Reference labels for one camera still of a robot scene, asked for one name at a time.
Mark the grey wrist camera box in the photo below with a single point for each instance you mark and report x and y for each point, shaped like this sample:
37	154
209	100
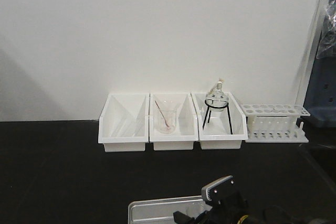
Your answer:
219	189

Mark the red stirring rod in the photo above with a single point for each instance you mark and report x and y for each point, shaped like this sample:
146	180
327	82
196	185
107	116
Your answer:
165	121

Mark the right white storage bin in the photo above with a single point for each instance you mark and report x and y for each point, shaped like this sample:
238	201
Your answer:
216	133

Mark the clear plastic bag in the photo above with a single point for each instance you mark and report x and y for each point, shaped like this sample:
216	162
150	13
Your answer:
327	40

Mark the glass alcohol lamp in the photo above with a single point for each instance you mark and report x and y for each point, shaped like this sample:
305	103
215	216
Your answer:
216	99

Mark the silver metal tray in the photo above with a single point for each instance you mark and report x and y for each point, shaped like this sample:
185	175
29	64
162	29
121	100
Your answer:
161	210

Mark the left white storage bin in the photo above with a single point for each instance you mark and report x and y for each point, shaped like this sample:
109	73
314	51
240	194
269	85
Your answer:
124	123

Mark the white test tube rack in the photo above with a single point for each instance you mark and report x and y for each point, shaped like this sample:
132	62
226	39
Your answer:
274	123

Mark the white storage bin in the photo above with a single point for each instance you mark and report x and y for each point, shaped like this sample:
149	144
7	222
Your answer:
186	132
216	133
124	123

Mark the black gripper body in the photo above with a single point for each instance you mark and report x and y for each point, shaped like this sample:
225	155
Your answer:
232	209

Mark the blue grey equipment cabinet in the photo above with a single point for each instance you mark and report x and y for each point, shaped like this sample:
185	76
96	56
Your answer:
320	96

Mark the glass beaker in bin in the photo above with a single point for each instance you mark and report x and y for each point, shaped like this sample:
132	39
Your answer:
169	109

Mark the black wire tripod stand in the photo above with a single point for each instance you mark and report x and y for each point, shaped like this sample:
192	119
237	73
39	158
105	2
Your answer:
229	119

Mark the middle white storage bin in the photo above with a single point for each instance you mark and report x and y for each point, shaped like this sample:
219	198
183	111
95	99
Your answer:
186	132

